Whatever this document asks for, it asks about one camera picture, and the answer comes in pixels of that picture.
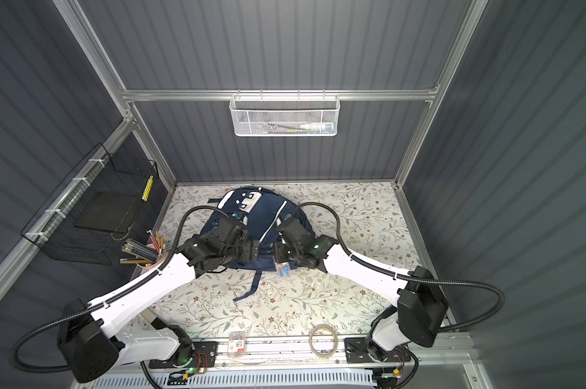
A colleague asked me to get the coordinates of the navy blue student backpack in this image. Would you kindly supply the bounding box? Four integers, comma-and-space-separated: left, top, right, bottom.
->
185, 186, 315, 301

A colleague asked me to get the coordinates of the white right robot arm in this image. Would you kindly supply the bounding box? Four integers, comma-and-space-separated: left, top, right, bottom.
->
274, 217, 449, 361

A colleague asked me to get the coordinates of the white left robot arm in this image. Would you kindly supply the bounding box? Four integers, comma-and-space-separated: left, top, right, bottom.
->
57, 215, 259, 383

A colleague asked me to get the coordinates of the pink pencil cup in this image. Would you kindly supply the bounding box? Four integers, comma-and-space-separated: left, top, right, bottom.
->
144, 247, 168, 273

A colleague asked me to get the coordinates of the small clear eraser box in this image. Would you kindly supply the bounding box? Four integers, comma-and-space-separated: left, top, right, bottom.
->
228, 331, 247, 358

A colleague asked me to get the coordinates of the clear tape roll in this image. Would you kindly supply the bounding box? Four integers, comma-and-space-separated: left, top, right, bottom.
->
309, 324, 339, 358

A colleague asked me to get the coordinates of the white wire mesh basket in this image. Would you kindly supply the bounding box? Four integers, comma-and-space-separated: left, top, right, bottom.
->
229, 93, 341, 137

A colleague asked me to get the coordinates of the black wire mesh basket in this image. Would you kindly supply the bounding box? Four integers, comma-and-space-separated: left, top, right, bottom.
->
22, 147, 158, 265

